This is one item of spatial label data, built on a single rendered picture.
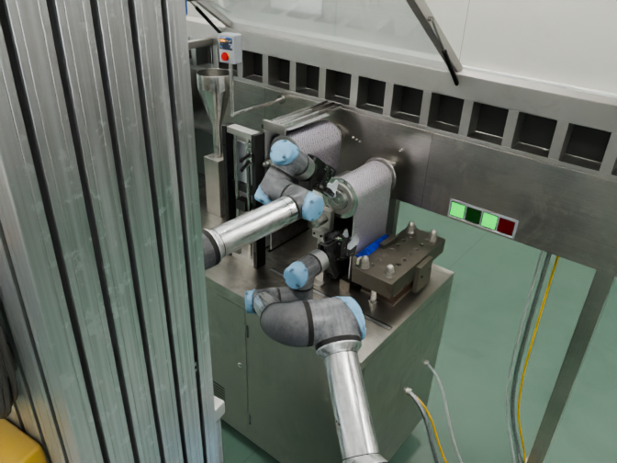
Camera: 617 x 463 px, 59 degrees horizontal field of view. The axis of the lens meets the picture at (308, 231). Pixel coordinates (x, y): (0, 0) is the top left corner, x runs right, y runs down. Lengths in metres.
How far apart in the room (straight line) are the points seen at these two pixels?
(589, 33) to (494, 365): 2.25
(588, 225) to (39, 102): 1.65
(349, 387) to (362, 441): 0.12
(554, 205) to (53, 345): 1.59
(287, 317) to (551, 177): 0.98
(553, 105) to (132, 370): 1.45
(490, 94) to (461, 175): 0.30
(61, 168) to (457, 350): 2.85
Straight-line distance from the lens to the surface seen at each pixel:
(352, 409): 1.31
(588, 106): 1.81
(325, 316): 1.35
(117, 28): 0.61
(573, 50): 4.22
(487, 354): 3.28
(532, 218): 1.96
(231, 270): 2.11
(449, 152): 1.99
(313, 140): 2.00
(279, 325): 1.35
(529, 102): 1.85
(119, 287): 0.69
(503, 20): 4.34
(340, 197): 1.85
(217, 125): 2.35
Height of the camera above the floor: 2.08
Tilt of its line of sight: 30 degrees down
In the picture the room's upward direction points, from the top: 2 degrees clockwise
